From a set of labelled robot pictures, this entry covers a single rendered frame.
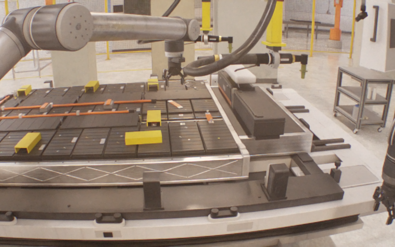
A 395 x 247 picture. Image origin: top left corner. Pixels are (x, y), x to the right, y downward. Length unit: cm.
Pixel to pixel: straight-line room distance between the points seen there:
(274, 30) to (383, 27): 265
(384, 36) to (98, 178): 335
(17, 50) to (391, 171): 130
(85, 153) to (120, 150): 15
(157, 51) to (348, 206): 507
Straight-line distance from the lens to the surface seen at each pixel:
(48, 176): 142
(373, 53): 398
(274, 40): 138
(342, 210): 142
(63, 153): 143
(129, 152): 137
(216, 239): 172
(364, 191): 154
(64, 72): 609
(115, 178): 135
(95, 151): 141
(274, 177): 123
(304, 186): 141
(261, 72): 631
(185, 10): 596
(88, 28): 100
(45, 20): 99
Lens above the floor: 161
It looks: 22 degrees down
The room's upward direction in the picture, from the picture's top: straight up
